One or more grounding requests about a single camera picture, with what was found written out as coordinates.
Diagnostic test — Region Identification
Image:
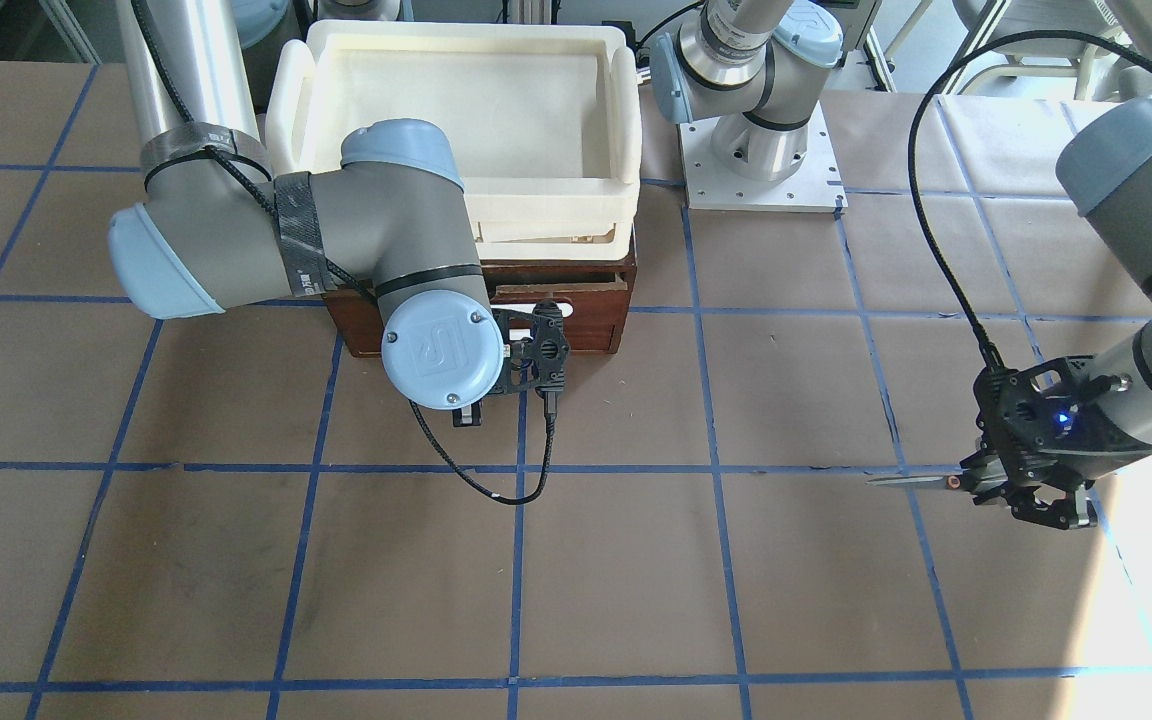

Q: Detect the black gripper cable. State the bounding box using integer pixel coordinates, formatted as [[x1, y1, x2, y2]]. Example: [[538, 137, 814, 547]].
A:
[[408, 388, 563, 507], [908, 28, 1152, 373]]

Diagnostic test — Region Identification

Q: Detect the arm second robot base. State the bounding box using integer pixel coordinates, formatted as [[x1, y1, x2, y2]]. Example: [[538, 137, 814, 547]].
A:
[[647, 0, 847, 213]]

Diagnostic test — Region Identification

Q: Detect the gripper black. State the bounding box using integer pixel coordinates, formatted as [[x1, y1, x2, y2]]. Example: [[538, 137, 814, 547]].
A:
[[486, 300, 570, 420], [957, 356, 1100, 530]]

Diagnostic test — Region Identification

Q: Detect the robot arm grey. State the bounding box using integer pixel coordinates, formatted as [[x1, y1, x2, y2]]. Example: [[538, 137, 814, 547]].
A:
[[952, 1, 1152, 530], [108, 1, 570, 427]]

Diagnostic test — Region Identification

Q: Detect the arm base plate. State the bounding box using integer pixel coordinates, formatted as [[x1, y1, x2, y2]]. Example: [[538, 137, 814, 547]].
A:
[[679, 104, 849, 213]]

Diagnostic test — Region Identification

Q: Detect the brown wooden drawer box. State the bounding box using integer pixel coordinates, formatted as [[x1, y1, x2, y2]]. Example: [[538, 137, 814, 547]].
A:
[[325, 236, 637, 357]]

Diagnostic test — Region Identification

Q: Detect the black scissors orange pivot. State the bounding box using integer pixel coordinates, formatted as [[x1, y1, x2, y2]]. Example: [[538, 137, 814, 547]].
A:
[[867, 471, 980, 493]]

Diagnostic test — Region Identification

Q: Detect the brown paper table mat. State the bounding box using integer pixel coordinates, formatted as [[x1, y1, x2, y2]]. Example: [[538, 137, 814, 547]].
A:
[[0, 63, 1152, 719]]

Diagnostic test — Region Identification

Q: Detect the white plastic tray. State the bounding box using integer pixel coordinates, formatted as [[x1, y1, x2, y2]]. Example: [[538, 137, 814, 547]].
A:
[[264, 20, 643, 263]]

